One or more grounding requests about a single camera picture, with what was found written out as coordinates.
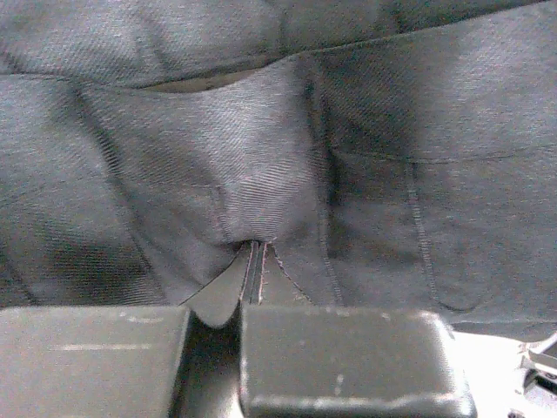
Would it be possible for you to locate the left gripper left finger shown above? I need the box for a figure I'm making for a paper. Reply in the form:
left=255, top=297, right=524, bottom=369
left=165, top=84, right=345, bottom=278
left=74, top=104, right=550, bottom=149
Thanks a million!
left=0, top=241, right=256, bottom=418

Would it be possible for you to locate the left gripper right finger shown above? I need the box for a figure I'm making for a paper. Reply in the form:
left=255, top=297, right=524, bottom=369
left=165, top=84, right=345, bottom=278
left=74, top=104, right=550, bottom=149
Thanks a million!
left=238, top=241, right=478, bottom=418

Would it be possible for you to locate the black pleated skirt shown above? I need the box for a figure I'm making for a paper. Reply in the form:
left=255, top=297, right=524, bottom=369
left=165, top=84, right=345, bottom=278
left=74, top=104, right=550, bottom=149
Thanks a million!
left=1, top=1, right=556, bottom=340

